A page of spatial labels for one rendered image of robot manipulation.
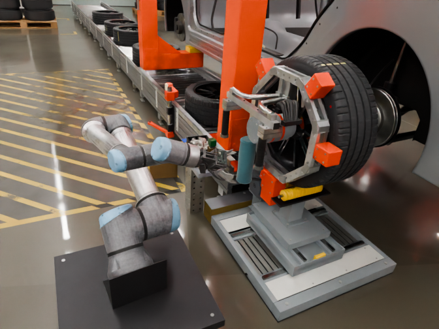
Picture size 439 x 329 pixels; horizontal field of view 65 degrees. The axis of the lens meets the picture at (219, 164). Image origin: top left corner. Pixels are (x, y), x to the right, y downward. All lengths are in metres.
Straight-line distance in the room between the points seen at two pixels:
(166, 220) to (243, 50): 0.99
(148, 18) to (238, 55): 1.93
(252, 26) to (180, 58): 2.06
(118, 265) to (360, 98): 1.23
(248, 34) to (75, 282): 1.45
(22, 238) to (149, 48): 2.23
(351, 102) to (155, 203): 0.96
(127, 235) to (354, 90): 1.14
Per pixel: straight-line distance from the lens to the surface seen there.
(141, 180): 1.64
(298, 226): 2.09
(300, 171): 1.63
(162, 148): 1.25
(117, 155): 1.33
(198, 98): 3.06
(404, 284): 2.34
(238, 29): 1.89
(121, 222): 1.48
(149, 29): 3.74
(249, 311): 1.91
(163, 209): 1.54
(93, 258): 1.75
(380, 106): 2.01
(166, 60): 3.85
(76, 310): 1.58
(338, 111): 1.53
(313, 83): 1.50
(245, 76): 1.98
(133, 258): 1.46
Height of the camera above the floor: 1.51
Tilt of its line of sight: 30 degrees down
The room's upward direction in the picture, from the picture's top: 4 degrees clockwise
